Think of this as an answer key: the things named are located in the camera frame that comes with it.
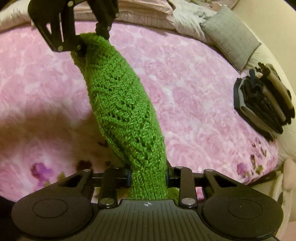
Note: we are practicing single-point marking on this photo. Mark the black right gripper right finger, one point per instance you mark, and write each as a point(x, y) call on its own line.
point(227, 208)

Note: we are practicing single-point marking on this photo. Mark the dark folded clothes stack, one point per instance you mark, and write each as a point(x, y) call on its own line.
point(263, 101)

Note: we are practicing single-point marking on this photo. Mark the green knitted vest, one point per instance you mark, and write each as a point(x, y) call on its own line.
point(126, 118)

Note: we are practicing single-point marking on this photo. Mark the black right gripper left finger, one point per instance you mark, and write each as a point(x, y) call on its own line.
point(64, 208)

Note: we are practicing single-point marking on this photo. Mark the grey checked pillow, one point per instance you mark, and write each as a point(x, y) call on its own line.
point(231, 36)

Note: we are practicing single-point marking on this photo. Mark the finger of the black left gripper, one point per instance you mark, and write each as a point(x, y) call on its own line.
point(55, 22)
point(105, 11)

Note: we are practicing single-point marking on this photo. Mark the pink rose bedspread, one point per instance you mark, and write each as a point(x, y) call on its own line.
point(48, 130)

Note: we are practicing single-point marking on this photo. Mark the white striped duvet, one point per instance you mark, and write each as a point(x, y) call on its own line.
point(185, 19)

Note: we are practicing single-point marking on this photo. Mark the pink garment on headboard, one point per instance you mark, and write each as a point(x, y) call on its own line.
point(216, 5)

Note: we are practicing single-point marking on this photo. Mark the folded pink blanket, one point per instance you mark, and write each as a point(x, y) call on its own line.
point(156, 9)

